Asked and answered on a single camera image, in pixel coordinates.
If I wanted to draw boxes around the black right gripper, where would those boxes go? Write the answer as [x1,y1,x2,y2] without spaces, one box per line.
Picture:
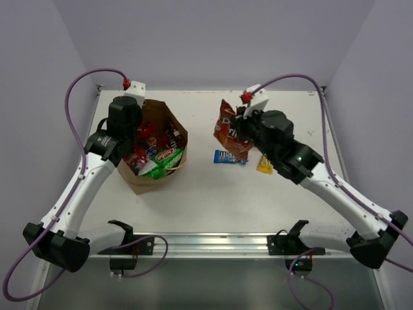
[232,103,277,163]

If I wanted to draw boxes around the brown paper bag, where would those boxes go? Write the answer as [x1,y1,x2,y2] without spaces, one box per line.
[117,99,188,195]

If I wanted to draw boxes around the yellow M&M's packet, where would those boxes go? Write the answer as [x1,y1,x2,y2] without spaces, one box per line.
[256,155,274,174]

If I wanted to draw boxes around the red Doritos bag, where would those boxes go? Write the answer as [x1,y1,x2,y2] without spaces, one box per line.
[160,121,186,158]
[214,99,254,161]

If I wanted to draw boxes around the blue M&M's packet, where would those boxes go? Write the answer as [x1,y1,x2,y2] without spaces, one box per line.
[213,150,247,165]

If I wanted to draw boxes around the green Chuba cassava bag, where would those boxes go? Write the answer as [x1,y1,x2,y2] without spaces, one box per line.
[138,149,183,180]

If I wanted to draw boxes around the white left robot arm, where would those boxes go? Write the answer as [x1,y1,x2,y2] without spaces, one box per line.
[23,94,144,273]

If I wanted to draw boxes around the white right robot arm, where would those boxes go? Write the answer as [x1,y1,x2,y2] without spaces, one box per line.
[233,107,408,269]

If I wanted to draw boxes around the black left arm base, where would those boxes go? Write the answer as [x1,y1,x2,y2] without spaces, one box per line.
[97,234,155,274]

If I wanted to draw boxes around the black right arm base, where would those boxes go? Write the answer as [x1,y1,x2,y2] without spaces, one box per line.
[267,220,326,276]

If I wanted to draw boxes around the red candy assortment bag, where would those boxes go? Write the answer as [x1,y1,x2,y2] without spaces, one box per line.
[123,122,159,175]

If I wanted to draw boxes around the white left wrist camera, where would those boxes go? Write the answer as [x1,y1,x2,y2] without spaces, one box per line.
[123,81,146,108]

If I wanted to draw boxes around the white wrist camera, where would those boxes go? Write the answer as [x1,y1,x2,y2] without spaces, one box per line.
[240,84,269,119]
[123,81,146,108]

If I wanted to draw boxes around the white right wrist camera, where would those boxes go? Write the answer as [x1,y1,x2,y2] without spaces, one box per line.
[240,84,269,119]

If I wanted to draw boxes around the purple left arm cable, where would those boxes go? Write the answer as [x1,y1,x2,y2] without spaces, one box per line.
[2,68,168,303]

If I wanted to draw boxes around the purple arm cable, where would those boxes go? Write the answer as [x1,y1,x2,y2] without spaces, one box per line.
[251,74,413,310]
[2,68,168,303]

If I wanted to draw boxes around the aluminium front mounting rail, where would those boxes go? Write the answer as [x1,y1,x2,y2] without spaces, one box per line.
[81,227,356,258]

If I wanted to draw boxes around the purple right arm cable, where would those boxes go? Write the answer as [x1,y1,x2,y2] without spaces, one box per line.
[251,74,413,310]

